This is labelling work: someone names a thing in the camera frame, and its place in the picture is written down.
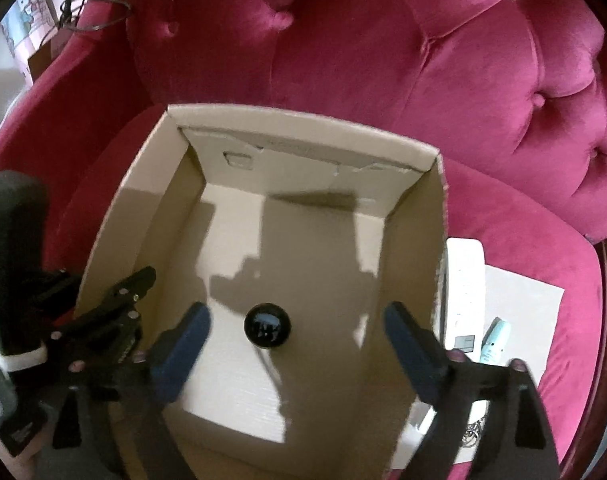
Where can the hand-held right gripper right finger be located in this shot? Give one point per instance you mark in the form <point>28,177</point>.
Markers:
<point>413,350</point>

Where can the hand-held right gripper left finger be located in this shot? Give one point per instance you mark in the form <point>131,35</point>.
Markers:
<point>183,350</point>

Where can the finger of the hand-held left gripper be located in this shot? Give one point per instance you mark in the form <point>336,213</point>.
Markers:
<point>128,287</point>
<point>103,340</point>

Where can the light blue small device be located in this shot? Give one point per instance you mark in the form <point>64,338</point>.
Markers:
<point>494,340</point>

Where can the white remote control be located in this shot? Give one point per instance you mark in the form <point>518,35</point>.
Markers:
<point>463,285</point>

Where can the black glossy ball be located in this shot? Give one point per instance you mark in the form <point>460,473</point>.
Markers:
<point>268,325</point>

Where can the bunch of keys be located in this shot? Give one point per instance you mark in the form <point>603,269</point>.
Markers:
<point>472,432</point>

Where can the cardboard box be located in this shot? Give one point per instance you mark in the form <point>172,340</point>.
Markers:
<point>308,210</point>

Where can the white paper sheet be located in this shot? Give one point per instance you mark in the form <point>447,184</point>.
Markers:
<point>523,305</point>

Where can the brown board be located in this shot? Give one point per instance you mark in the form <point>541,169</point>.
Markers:
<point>43,55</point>

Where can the printed cartoon curtain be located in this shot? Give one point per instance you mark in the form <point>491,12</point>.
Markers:
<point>28,15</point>

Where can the pink velvet tufted armchair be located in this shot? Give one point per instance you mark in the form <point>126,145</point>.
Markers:
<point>383,60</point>

